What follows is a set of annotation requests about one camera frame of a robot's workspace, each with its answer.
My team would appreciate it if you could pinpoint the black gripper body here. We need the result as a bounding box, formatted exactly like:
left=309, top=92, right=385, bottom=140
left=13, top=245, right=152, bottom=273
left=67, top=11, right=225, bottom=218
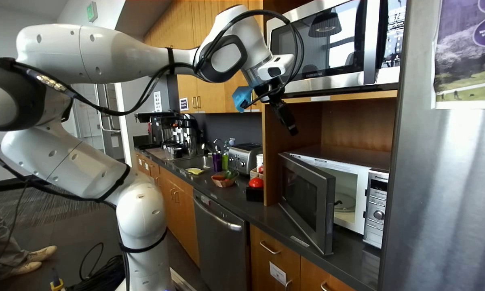
left=252, top=77, right=290, bottom=109

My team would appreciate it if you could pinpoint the stainless steel black microwave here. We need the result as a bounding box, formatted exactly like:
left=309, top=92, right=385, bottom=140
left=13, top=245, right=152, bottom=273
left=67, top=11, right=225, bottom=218
left=265, top=0, right=409, bottom=98

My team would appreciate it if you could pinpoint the wooden microwave shelf unit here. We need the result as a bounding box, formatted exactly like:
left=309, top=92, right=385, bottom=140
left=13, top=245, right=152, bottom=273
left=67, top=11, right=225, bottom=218
left=261, top=87, right=401, bottom=208

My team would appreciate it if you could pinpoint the white microwave with open door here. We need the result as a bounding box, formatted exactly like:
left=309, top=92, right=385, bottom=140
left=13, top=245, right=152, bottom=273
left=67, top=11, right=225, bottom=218
left=277, top=150, right=391, bottom=257

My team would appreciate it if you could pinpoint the silver toaster oven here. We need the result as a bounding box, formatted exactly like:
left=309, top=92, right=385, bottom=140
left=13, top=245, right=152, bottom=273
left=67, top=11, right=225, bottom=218
left=227, top=143, right=264, bottom=176

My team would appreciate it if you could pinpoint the brown bowl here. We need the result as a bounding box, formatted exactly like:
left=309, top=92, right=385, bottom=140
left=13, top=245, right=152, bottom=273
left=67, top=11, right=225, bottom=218
left=209, top=169, right=238, bottom=190

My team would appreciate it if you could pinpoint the black coffee machine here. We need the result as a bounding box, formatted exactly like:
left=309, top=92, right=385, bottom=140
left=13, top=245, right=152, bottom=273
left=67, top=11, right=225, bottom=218
left=146, top=109, right=201, bottom=150

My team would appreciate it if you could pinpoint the small black container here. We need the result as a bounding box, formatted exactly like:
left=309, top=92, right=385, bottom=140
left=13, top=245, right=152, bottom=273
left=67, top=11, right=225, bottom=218
left=164, top=142, right=186, bottom=160

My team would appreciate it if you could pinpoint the white strip label on countertop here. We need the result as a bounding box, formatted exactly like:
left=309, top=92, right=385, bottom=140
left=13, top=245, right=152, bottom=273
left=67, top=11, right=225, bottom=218
left=290, top=234, right=312, bottom=250

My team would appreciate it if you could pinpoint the stainless steel dishwasher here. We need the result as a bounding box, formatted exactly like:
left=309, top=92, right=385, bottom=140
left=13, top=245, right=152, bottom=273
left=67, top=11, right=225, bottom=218
left=193, top=187, right=252, bottom=291

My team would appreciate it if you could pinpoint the wooden base cabinet with label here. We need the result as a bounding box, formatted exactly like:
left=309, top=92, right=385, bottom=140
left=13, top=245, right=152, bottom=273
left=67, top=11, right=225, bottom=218
left=249, top=224, right=358, bottom=291

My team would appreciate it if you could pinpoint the white label on cabinet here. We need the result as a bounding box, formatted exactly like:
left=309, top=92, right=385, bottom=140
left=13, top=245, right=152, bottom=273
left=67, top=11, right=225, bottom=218
left=269, top=260, right=291, bottom=287

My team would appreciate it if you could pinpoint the stainless steel refrigerator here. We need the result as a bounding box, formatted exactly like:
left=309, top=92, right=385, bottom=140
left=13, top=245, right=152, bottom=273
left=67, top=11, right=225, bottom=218
left=379, top=0, right=485, bottom=291

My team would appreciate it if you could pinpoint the purple landscape poster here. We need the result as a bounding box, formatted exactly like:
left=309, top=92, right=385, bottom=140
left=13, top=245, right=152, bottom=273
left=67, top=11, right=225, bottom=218
left=430, top=0, right=485, bottom=111

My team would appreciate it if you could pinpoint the green exit sign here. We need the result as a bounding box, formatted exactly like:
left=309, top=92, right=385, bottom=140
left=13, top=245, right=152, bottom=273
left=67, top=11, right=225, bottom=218
left=86, top=0, right=100, bottom=22

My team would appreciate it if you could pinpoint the beige shoe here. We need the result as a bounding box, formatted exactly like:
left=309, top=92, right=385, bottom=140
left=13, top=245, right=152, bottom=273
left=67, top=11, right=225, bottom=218
left=23, top=244, right=58, bottom=265
left=0, top=258, right=44, bottom=281

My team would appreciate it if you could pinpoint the yellow black plug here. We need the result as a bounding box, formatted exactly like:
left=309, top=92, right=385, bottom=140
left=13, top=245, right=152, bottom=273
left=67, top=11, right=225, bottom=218
left=47, top=274, right=67, bottom=291

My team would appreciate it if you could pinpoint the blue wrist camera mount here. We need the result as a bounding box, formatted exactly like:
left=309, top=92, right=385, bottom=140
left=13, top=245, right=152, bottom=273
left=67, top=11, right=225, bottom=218
left=231, top=84, right=254, bottom=113

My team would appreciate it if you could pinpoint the wooden wall cabinet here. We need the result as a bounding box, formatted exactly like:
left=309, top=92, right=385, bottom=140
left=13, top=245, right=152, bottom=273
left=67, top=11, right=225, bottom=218
left=144, top=0, right=265, bottom=116

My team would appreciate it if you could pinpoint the steel dishwasher handle bar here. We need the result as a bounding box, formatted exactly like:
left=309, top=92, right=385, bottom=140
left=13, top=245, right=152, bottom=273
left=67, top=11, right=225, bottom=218
left=194, top=198, right=244, bottom=232

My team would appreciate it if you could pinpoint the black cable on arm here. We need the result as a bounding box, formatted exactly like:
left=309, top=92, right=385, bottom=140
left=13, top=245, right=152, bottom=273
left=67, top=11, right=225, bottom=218
left=0, top=8, right=307, bottom=118

